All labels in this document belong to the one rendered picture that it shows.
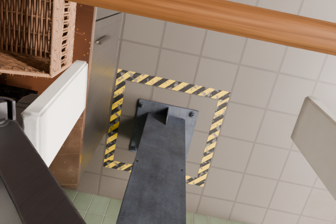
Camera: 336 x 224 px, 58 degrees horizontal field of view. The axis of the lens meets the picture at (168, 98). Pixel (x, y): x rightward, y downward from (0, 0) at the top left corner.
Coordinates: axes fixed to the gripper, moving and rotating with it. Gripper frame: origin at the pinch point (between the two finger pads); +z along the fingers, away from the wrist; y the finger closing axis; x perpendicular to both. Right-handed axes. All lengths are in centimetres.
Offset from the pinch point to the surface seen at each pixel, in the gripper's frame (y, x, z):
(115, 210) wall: -13, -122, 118
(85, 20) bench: -25, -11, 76
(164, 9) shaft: -2.6, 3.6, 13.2
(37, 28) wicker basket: -39, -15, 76
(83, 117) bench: -24, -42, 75
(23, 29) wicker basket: -43, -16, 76
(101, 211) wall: -20, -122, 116
